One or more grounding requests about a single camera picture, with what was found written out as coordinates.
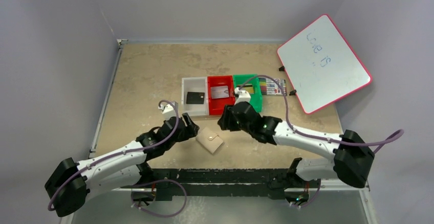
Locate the red plastic bin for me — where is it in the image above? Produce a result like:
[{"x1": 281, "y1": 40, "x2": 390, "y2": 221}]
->
[{"x1": 207, "y1": 75, "x2": 235, "y2": 116}]

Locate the green plastic bin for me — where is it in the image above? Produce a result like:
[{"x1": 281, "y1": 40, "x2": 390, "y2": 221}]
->
[{"x1": 233, "y1": 74, "x2": 263, "y2": 113}]

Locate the beige card holder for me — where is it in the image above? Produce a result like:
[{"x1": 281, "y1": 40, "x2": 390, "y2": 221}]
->
[{"x1": 196, "y1": 127, "x2": 224, "y2": 154}]

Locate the gold credit card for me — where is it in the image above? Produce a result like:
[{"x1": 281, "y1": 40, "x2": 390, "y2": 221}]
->
[{"x1": 237, "y1": 84, "x2": 255, "y2": 95}]

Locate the marker pen pack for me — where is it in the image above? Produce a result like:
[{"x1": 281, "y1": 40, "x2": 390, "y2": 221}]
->
[{"x1": 259, "y1": 77, "x2": 287, "y2": 96}]

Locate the white plastic bin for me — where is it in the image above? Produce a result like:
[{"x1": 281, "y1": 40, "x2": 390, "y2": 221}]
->
[{"x1": 181, "y1": 77, "x2": 209, "y2": 117}]

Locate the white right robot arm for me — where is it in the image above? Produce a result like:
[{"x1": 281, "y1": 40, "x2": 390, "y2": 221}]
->
[{"x1": 218, "y1": 102, "x2": 375, "y2": 188}]

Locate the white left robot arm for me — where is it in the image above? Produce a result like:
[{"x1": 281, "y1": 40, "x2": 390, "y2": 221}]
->
[{"x1": 45, "y1": 113, "x2": 200, "y2": 217}]

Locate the black credit card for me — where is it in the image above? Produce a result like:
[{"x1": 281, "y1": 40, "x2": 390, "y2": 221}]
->
[{"x1": 185, "y1": 92, "x2": 205, "y2": 104}]

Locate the silver credit card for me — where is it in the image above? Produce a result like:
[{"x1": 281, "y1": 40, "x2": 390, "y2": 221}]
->
[{"x1": 210, "y1": 85, "x2": 230, "y2": 99}]

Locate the black whiteboard clip lower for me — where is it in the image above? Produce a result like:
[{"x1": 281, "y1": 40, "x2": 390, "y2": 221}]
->
[{"x1": 289, "y1": 89, "x2": 297, "y2": 96}]

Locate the pink framed whiteboard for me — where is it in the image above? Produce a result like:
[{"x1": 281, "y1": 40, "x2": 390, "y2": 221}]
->
[{"x1": 277, "y1": 14, "x2": 372, "y2": 114}]

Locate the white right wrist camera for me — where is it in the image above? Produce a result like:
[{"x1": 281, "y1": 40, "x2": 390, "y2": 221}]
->
[{"x1": 234, "y1": 88, "x2": 251, "y2": 105}]

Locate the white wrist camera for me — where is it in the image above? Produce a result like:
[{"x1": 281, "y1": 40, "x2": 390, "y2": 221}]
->
[
  {"x1": 234, "y1": 88, "x2": 251, "y2": 105},
  {"x1": 160, "y1": 101, "x2": 178, "y2": 120}
]

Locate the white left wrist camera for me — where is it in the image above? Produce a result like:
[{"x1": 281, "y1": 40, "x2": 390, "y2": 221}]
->
[{"x1": 160, "y1": 101, "x2": 178, "y2": 120}]

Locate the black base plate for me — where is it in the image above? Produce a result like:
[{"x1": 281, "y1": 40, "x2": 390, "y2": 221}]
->
[{"x1": 131, "y1": 168, "x2": 320, "y2": 201}]

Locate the aluminium frame rail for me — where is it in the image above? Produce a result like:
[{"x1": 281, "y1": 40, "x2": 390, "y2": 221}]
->
[{"x1": 61, "y1": 179, "x2": 378, "y2": 223}]

